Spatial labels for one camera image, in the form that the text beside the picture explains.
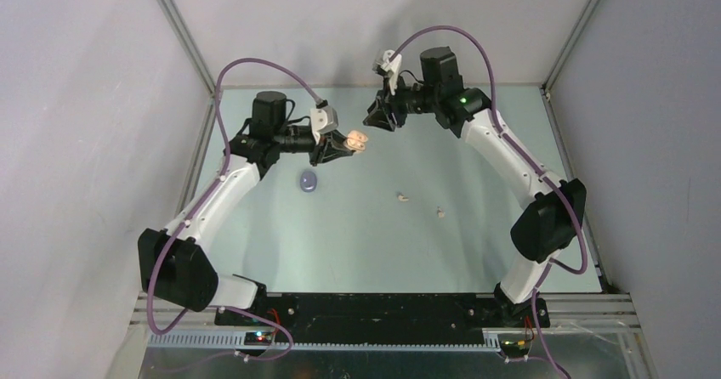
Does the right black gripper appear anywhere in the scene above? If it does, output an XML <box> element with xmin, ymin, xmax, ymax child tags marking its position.
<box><xmin>364</xmin><ymin>72</ymin><xmax>440</xmax><ymax>132</ymax></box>

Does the beige earbud charging case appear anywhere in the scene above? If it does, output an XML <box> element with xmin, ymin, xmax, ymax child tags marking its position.
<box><xmin>343</xmin><ymin>130</ymin><xmax>368</xmax><ymax>152</ymax></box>

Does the purple earbud charging case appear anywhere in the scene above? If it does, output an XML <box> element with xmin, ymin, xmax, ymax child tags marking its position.
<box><xmin>299</xmin><ymin>170</ymin><xmax>318</xmax><ymax>193</ymax></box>

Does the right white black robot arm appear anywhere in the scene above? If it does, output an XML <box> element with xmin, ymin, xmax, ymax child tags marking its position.
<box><xmin>363</xmin><ymin>47</ymin><xmax>587</xmax><ymax>326</ymax></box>

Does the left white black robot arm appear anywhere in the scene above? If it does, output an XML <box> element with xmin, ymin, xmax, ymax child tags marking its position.
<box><xmin>138</xmin><ymin>91</ymin><xmax>368</xmax><ymax>325</ymax></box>

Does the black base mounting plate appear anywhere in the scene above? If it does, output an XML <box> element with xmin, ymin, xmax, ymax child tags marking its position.
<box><xmin>214</xmin><ymin>293</ymin><xmax>550</xmax><ymax>344</ymax></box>

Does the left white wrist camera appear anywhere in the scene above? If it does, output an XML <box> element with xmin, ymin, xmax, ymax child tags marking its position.
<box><xmin>309</xmin><ymin>101</ymin><xmax>338</xmax><ymax>145</ymax></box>

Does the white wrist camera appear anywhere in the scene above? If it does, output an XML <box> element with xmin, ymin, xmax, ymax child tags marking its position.
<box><xmin>309</xmin><ymin>101</ymin><xmax>338</xmax><ymax>145</ymax></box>
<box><xmin>372</xmin><ymin>49</ymin><xmax>402</xmax><ymax>95</ymax></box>

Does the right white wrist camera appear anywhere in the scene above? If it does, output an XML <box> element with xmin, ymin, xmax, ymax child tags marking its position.
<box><xmin>372</xmin><ymin>49</ymin><xmax>402</xmax><ymax>95</ymax></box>

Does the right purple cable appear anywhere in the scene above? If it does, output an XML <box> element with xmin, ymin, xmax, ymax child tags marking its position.
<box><xmin>394</xmin><ymin>25</ymin><xmax>589</xmax><ymax>379</ymax></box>

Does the purple cable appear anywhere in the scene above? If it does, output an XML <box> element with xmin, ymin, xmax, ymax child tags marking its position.
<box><xmin>394</xmin><ymin>25</ymin><xmax>589</xmax><ymax>379</ymax></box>
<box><xmin>146</xmin><ymin>57</ymin><xmax>326</xmax><ymax>362</ymax></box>

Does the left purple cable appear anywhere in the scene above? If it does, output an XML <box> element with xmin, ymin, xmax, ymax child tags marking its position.
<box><xmin>146</xmin><ymin>57</ymin><xmax>326</xmax><ymax>362</ymax></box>

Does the grey slotted cable duct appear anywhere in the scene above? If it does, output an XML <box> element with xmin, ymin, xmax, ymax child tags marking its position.
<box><xmin>147</xmin><ymin>330</ymin><xmax>501</xmax><ymax>353</ymax></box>

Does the aluminium frame rail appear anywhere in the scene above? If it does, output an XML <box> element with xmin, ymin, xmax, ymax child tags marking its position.
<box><xmin>128</xmin><ymin>293</ymin><xmax>641</xmax><ymax>332</ymax></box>

